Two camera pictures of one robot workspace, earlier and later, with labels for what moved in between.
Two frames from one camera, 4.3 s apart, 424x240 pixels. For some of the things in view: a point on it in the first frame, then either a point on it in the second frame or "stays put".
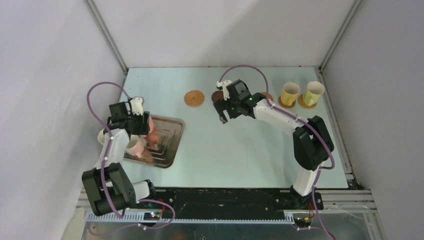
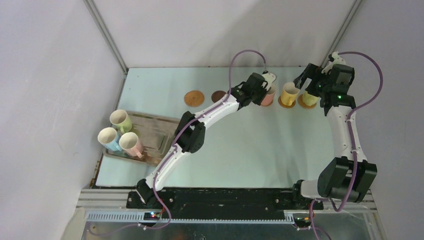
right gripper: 224,107 -> 311,75
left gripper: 144,120 -> 263,88
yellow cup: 289,92 stays put
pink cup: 151,125 -> 268,99
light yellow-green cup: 312,93 stays put
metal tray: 161,145 stays put
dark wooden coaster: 216,95 stays put
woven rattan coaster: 300,102 stays put
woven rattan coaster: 194,98 stays put
